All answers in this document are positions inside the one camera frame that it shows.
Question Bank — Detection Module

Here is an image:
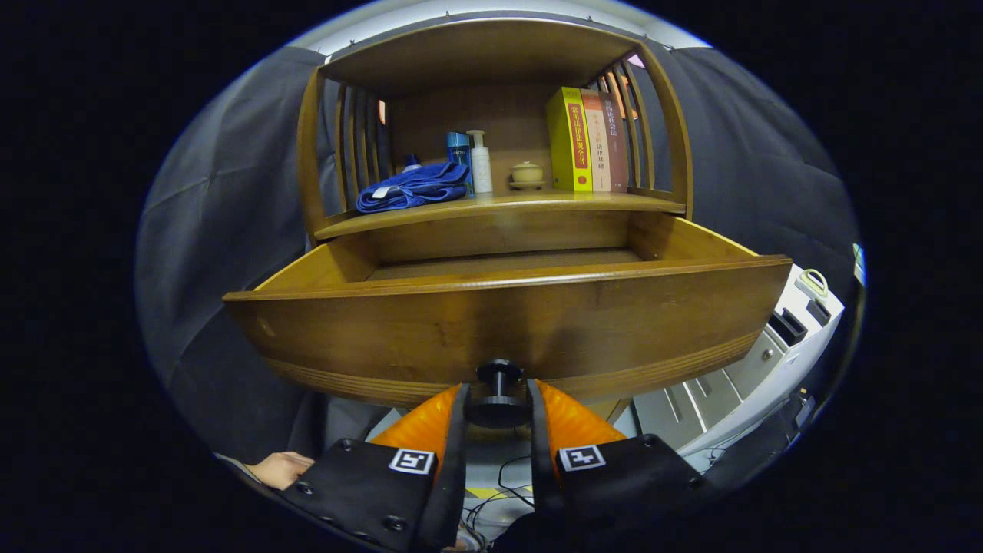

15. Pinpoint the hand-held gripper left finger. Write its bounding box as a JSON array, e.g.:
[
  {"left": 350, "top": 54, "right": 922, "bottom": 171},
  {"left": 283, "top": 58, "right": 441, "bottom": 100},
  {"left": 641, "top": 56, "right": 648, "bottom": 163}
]
[{"left": 280, "top": 382, "right": 471, "bottom": 553}]

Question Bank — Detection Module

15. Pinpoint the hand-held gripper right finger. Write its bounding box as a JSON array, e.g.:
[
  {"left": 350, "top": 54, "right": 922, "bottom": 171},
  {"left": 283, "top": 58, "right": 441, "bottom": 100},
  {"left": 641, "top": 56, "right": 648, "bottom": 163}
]
[{"left": 526, "top": 379, "right": 719, "bottom": 540}]

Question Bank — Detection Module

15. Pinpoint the black drawer knob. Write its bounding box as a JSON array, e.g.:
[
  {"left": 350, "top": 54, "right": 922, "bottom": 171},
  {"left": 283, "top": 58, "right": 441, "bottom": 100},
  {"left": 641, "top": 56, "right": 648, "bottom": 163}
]
[{"left": 463, "top": 359, "right": 532, "bottom": 429}]

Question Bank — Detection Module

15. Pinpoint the wooden drawer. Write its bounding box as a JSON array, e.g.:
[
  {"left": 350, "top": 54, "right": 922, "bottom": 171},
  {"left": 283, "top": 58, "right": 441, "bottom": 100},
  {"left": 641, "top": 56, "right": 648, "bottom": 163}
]
[{"left": 223, "top": 211, "right": 793, "bottom": 409}]

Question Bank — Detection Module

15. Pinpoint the white side cabinet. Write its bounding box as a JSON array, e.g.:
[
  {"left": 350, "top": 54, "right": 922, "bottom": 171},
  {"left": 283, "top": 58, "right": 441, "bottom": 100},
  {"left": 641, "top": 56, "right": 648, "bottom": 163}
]
[{"left": 634, "top": 263, "right": 846, "bottom": 462}]

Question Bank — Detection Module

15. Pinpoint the wooden cabinet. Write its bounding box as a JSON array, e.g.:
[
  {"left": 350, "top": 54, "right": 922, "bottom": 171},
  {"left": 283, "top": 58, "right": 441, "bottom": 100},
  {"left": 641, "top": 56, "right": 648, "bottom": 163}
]
[{"left": 296, "top": 17, "right": 696, "bottom": 247}]

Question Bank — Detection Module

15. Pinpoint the blue folded towel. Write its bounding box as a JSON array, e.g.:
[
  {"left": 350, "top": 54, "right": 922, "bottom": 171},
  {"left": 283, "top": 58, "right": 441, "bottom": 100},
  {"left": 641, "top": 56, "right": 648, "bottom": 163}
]
[{"left": 356, "top": 161, "right": 471, "bottom": 214}]

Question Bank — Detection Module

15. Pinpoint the white pump bottle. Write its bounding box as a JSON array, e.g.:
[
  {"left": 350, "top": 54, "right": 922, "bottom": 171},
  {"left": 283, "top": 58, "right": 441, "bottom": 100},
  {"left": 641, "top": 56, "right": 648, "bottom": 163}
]
[{"left": 467, "top": 129, "right": 494, "bottom": 194}]

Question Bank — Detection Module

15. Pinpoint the teal blue bottle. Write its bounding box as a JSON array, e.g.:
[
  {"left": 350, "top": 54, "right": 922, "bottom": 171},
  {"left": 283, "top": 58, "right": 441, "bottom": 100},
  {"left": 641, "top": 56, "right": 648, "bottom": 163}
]
[{"left": 447, "top": 131, "right": 474, "bottom": 174}]

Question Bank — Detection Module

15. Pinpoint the thick yellow book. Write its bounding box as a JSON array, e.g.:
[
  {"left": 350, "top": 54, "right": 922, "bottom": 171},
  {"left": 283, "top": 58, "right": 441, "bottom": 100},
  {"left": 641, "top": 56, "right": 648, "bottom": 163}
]
[{"left": 546, "top": 86, "right": 594, "bottom": 193}]

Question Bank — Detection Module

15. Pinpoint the orange and cream book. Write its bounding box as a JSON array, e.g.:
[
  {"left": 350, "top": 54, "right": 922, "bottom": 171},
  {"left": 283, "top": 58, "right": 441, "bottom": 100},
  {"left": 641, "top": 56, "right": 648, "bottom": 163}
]
[{"left": 580, "top": 88, "right": 612, "bottom": 192}]

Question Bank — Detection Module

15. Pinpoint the brown book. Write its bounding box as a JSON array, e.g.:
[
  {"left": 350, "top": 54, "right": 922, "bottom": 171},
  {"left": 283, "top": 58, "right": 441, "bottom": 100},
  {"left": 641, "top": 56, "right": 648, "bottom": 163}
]
[{"left": 599, "top": 92, "right": 629, "bottom": 190}]

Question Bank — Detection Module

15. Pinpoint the small pale green object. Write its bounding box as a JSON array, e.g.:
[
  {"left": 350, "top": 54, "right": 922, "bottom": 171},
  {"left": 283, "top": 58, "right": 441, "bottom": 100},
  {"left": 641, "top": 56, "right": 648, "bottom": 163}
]
[{"left": 795, "top": 267, "right": 830, "bottom": 299}]

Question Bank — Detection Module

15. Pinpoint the black floor cable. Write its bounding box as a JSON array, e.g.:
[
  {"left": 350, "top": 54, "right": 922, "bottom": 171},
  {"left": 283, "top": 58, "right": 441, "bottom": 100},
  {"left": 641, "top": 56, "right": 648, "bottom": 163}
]
[{"left": 465, "top": 455, "right": 538, "bottom": 538}]

